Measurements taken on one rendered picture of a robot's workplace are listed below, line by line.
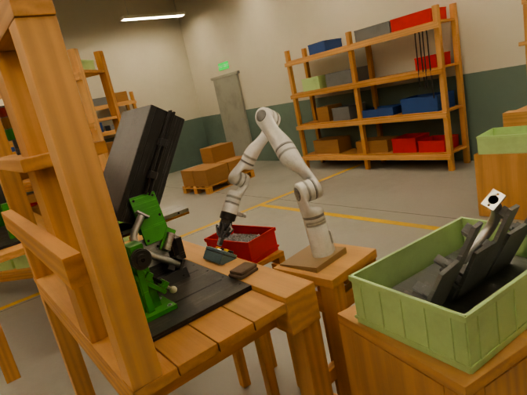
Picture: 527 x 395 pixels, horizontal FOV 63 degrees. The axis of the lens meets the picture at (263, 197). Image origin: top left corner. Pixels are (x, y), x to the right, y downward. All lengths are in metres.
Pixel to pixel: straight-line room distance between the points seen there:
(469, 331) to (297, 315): 0.59
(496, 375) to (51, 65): 1.34
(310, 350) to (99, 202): 0.93
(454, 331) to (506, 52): 5.66
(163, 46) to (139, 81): 1.17
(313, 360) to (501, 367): 0.65
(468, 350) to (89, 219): 1.01
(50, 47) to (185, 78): 11.12
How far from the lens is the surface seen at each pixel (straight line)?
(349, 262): 1.82
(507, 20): 6.67
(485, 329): 1.31
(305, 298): 1.58
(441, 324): 1.28
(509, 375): 1.41
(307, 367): 1.72
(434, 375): 1.33
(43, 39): 1.16
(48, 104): 1.13
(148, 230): 1.89
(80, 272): 1.27
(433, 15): 6.43
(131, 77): 11.61
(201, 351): 1.39
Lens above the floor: 1.59
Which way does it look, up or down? 14 degrees down
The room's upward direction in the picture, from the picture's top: 12 degrees counter-clockwise
